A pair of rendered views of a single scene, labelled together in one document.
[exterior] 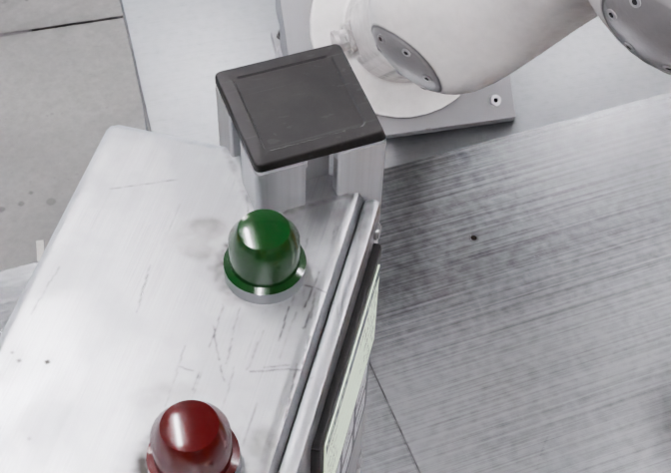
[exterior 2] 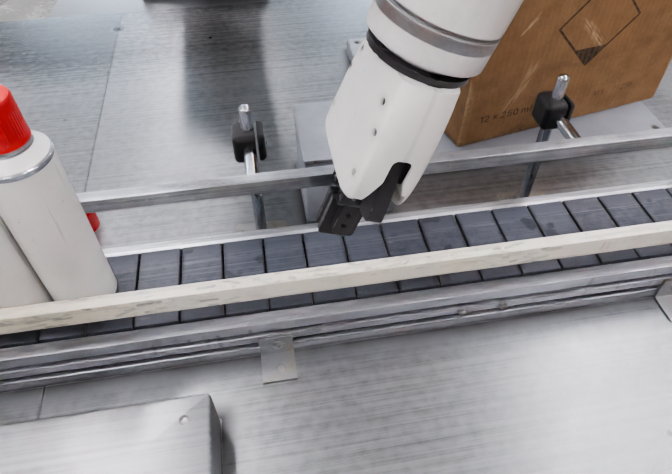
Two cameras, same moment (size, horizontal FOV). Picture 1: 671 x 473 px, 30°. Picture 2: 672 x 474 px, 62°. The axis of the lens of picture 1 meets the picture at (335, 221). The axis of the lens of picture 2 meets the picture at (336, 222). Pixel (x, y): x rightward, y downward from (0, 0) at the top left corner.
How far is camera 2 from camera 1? 0.73 m
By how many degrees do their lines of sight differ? 9
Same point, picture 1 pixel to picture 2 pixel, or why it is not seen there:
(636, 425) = not seen: hidden behind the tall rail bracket
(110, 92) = not seen: hidden behind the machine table
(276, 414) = not seen: outside the picture
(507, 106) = not seen: outside the picture
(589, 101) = not seen: outside the picture
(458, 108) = not seen: outside the picture
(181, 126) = not seen: outside the picture
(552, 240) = (256, 43)
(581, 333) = (244, 81)
